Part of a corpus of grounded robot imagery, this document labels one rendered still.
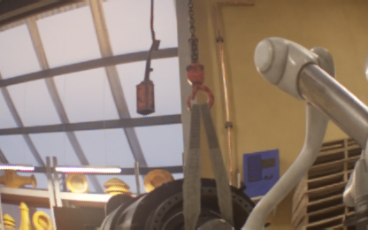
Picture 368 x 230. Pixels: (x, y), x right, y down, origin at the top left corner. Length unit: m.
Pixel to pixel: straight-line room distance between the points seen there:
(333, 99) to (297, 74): 0.17
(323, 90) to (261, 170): 5.11
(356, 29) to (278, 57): 6.23
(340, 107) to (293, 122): 5.61
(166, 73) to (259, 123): 4.18
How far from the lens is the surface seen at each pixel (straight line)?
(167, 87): 11.28
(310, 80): 1.55
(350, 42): 7.65
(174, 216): 2.10
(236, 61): 7.30
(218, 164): 2.05
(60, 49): 10.38
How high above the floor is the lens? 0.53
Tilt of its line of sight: 21 degrees up
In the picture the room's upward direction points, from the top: 3 degrees counter-clockwise
